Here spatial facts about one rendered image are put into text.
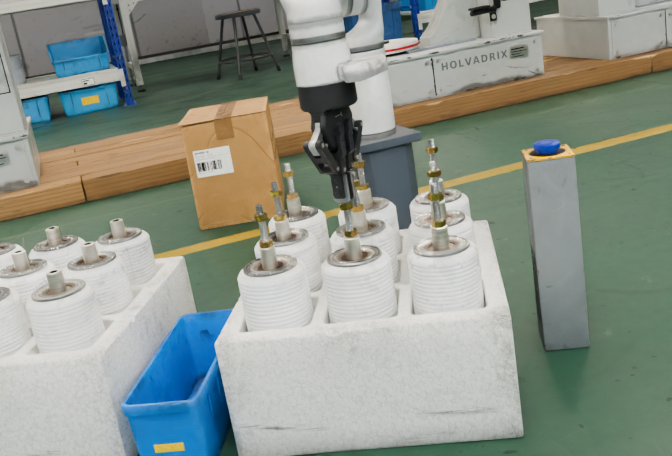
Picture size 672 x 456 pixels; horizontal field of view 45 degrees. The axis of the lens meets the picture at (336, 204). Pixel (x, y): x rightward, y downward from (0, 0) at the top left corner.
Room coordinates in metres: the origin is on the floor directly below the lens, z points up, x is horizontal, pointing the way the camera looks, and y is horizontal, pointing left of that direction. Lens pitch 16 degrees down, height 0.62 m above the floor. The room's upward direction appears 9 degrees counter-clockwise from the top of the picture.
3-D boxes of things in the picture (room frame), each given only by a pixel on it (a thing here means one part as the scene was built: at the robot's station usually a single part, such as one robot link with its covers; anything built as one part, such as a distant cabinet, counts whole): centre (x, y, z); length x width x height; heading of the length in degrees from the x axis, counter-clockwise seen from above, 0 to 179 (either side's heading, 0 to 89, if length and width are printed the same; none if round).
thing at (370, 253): (1.04, -0.01, 0.25); 0.08 x 0.08 x 0.01
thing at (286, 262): (1.06, 0.10, 0.25); 0.08 x 0.08 x 0.01
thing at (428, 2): (6.40, -0.98, 0.36); 0.50 x 0.38 x 0.21; 18
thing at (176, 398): (1.11, 0.25, 0.06); 0.30 x 0.11 x 0.12; 172
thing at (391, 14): (5.88, -0.40, 0.19); 0.50 x 0.41 x 0.37; 22
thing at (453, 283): (1.02, -0.13, 0.16); 0.10 x 0.10 x 0.18
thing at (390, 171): (1.61, -0.10, 0.15); 0.15 x 0.15 x 0.30; 17
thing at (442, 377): (1.15, -0.03, 0.09); 0.39 x 0.39 x 0.18; 82
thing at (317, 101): (1.04, -0.01, 0.45); 0.08 x 0.08 x 0.09
